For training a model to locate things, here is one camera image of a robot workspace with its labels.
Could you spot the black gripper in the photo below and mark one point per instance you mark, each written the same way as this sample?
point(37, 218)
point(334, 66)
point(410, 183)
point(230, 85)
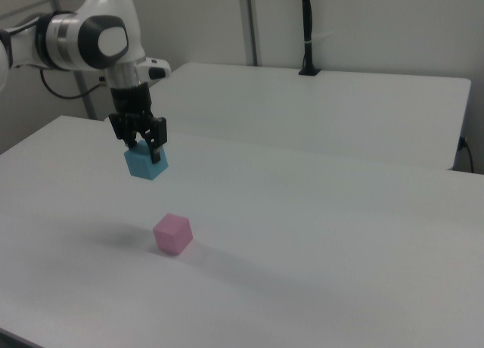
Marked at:
point(130, 106)

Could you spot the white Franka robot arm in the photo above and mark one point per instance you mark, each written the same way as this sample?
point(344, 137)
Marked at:
point(87, 34)

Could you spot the blue wall plug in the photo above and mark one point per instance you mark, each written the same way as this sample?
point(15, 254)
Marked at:
point(461, 143)

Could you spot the blue cube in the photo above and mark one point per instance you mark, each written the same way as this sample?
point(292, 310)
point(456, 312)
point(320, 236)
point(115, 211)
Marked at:
point(143, 166)

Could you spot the pink cube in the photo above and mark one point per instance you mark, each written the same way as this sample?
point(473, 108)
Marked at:
point(172, 234)

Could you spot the white rectangular table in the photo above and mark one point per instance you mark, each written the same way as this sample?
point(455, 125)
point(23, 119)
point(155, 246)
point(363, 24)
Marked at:
point(321, 109)

